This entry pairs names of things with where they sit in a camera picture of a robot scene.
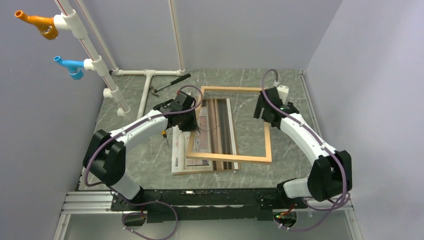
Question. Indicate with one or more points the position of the yellow handled screwdriver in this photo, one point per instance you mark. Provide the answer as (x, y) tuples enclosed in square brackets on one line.
[(165, 136)]

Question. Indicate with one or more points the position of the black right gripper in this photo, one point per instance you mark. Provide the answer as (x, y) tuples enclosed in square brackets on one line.
[(259, 107)]

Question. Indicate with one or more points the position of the white PVC pipe stand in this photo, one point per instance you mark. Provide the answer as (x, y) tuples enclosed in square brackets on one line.
[(69, 20)]

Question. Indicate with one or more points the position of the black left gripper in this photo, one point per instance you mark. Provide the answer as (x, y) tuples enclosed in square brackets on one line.
[(192, 126)]

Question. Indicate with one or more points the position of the plant photo print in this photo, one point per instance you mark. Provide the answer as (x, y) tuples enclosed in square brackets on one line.
[(215, 134)]

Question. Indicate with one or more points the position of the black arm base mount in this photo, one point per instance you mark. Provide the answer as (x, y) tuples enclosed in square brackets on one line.
[(208, 204)]

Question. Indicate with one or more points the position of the black handled claw hammer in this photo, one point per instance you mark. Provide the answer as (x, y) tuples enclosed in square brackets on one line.
[(154, 91)]

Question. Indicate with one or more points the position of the blue nozzle fitting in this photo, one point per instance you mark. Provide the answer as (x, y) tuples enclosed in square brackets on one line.
[(74, 68)]

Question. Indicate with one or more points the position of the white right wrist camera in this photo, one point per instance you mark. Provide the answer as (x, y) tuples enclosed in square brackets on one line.
[(283, 92)]

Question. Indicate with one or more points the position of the orange nozzle fitting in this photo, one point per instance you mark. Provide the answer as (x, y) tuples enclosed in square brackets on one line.
[(45, 25)]

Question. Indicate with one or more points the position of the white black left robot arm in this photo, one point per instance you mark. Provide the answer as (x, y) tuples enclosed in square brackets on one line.
[(107, 152)]

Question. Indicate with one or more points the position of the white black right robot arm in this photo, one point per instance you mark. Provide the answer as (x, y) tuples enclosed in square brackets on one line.
[(331, 169)]

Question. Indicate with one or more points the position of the aluminium rail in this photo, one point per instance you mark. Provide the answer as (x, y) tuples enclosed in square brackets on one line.
[(102, 202)]

